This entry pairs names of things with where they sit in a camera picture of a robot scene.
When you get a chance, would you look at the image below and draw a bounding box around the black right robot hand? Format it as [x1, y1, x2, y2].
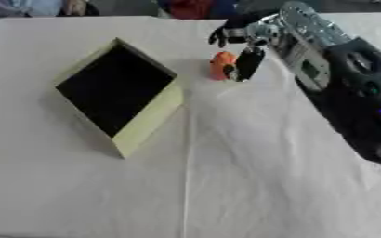
[206, 11, 282, 83]

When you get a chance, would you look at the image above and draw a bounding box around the person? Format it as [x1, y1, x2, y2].
[0, 0, 101, 18]
[156, 0, 242, 20]

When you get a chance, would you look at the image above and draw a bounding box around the tan cardboard box black inside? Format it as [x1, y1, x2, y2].
[54, 37, 186, 160]

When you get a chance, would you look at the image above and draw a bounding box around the orange toy fruit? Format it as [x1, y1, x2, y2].
[208, 51, 240, 82]

